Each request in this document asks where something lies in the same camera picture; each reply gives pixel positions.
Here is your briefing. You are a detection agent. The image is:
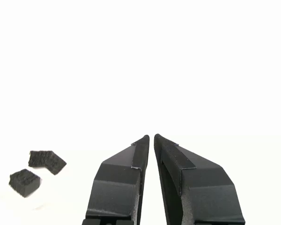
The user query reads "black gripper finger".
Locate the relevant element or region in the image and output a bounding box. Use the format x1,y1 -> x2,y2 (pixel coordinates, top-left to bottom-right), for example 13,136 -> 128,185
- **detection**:
81,135 -> 150,225
154,134 -> 246,225

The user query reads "black foam cube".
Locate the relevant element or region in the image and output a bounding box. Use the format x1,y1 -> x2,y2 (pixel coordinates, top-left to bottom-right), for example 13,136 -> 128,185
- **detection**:
28,150 -> 54,167
44,153 -> 67,176
8,168 -> 42,199

